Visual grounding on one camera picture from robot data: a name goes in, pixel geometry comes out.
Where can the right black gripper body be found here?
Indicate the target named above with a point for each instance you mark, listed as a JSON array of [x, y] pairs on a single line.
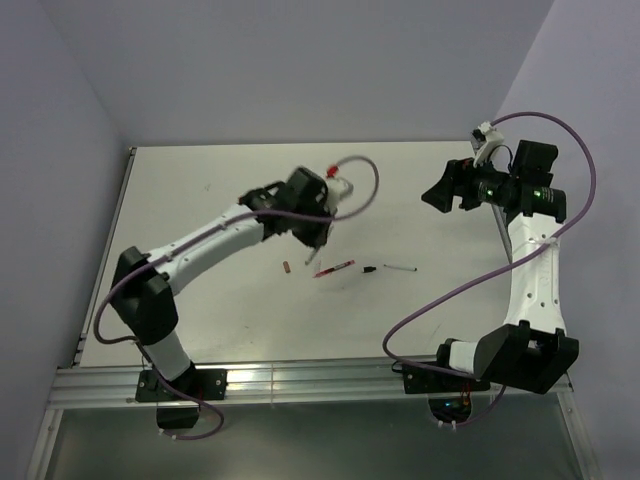
[[480, 184]]

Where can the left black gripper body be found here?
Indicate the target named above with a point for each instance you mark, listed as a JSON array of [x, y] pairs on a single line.
[[310, 232]]

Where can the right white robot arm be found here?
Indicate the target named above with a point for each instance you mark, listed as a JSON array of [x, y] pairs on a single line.
[[531, 350]]

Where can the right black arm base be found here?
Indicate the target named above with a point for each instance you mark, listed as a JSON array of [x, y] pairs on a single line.
[[449, 396]]

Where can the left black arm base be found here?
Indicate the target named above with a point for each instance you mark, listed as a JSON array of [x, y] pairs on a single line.
[[183, 402]]

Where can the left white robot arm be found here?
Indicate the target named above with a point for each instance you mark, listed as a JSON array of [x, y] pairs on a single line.
[[147, 283]]

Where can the red pen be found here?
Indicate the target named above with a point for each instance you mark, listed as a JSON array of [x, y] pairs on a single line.
[[333, 269]]

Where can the white black pen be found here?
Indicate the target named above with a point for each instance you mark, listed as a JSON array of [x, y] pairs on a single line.
[[401, 268]]

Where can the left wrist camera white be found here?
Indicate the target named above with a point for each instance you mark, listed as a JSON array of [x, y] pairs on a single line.
[[338, 190]]

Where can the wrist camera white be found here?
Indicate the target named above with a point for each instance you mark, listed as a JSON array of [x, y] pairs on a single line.
[[487, 137], [338, 190]]

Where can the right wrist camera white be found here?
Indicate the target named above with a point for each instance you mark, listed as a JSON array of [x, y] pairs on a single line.
[[487, 137]]

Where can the aluminium rail frame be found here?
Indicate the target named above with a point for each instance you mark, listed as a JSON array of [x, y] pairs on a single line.
[[307, 382]]

